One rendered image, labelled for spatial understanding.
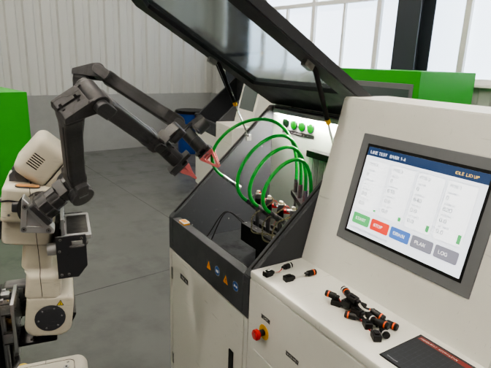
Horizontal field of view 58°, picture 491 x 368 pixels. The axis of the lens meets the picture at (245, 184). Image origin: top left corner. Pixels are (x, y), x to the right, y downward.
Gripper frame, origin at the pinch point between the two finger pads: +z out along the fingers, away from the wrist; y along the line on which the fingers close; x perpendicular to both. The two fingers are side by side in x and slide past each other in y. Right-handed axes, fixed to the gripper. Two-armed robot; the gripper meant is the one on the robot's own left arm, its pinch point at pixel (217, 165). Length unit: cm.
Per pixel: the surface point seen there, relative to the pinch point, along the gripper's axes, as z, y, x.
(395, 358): 74, -77, -9
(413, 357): 77, -76, -13
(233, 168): 2.8, 27.0, -0.8
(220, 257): 28.7, -22.3, 20.4
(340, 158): 32, -31, -36
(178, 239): 10.6, 8.1, 37.4
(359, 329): 67, -66, -6
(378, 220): 53, -48, -31
